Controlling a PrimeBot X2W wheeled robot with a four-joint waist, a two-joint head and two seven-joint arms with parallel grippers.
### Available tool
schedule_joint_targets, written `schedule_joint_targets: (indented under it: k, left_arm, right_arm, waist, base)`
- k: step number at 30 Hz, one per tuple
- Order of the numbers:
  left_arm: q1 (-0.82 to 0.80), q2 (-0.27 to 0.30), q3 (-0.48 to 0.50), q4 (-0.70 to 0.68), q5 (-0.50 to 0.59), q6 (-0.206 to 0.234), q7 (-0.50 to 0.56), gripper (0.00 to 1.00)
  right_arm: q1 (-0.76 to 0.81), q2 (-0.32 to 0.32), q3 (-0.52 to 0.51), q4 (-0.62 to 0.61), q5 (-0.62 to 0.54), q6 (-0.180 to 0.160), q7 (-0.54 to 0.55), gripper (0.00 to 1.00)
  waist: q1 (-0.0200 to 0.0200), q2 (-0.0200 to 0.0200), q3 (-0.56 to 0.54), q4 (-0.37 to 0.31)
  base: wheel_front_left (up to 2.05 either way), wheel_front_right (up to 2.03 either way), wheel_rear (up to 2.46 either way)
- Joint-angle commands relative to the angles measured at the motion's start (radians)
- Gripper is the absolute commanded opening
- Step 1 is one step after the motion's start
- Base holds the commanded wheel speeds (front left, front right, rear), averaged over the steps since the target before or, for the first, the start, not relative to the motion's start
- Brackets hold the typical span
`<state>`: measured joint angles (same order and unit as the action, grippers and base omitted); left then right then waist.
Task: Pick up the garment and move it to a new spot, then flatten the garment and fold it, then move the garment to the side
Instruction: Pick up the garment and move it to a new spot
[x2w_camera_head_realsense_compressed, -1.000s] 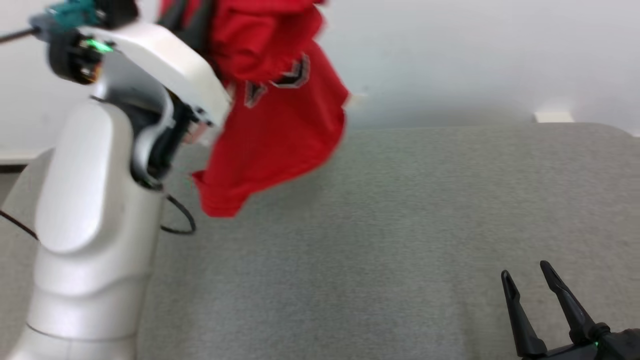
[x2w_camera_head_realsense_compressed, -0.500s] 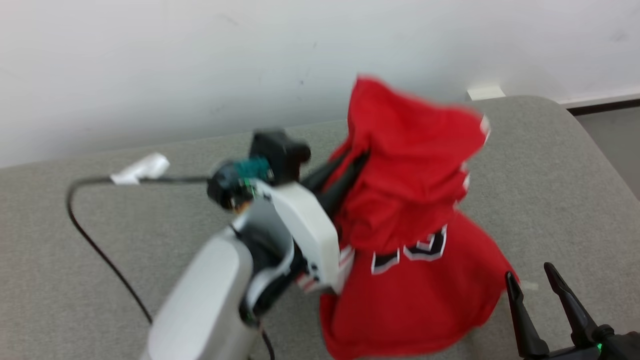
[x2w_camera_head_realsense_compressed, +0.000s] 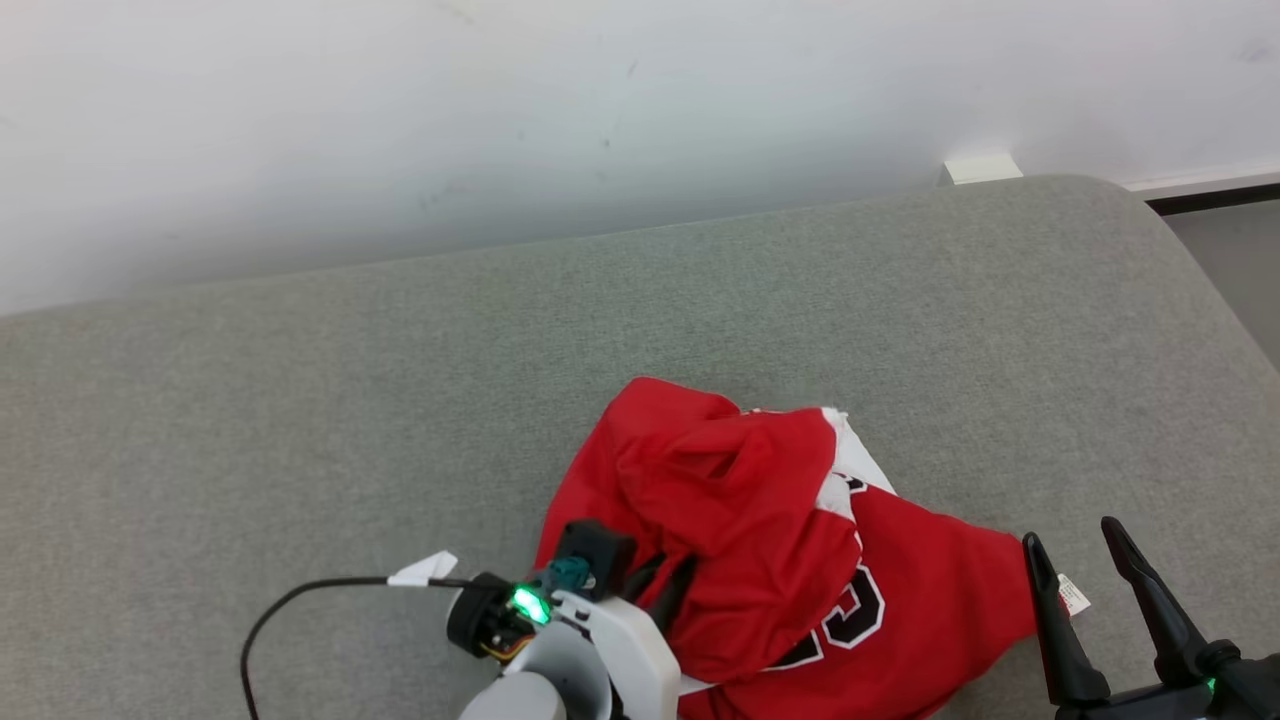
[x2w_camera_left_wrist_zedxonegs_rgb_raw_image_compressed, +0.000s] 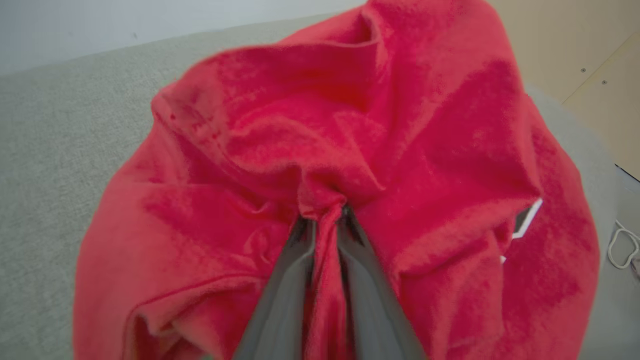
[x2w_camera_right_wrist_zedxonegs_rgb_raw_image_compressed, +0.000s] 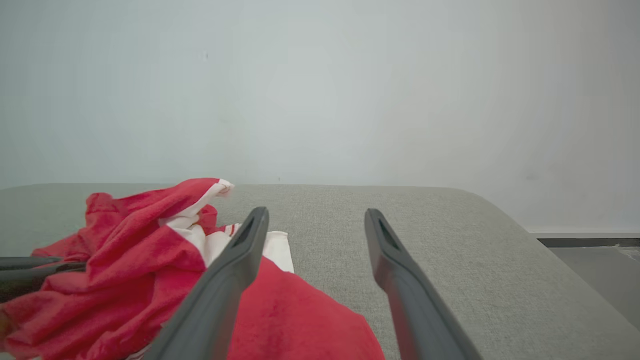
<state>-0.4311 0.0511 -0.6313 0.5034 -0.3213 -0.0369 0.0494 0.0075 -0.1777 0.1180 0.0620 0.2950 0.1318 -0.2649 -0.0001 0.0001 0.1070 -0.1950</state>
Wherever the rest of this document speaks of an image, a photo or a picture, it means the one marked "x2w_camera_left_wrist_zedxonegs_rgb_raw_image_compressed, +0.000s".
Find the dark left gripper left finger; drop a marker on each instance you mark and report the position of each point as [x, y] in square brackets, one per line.
[282, 310]

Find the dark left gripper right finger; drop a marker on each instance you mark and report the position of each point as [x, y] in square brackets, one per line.
[372, 310]

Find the red jersey with white trim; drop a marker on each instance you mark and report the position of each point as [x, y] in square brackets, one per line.
[400, 130]

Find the beige wooden panel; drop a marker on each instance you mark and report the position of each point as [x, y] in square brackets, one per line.
[575, 40]

